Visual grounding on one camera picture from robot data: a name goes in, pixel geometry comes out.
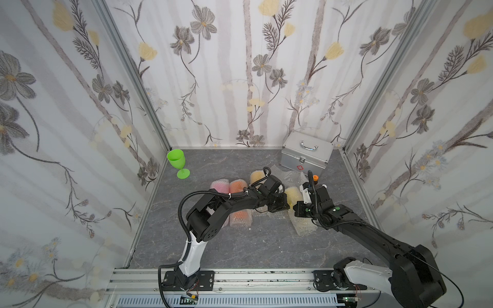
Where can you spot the pink glass in bubble wrap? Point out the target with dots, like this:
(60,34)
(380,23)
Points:
(221,185)

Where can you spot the clear bubble wrap sheet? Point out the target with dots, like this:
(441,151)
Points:
(289,178)

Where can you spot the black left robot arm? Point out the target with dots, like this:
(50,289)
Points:
(202,215)

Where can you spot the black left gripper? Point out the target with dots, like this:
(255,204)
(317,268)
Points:
(278,201)

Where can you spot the orange glass in bubble wrap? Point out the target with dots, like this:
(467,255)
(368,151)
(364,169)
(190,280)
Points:
(243,218)

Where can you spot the yellow glass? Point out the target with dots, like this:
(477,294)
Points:
(303,226)

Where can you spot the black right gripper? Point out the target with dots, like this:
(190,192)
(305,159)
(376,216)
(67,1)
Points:
(304,210)

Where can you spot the green plastic wine glass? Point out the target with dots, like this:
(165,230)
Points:
(177,159)

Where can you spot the silver aluminium first aid case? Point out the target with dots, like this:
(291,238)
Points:
(301,152)

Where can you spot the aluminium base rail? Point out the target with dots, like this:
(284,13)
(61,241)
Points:
(237,288)

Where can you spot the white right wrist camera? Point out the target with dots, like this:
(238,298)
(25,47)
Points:
(304,189)

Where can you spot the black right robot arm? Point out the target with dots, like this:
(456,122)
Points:
(410,273)

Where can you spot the amber glass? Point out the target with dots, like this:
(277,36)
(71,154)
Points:
(257,178)

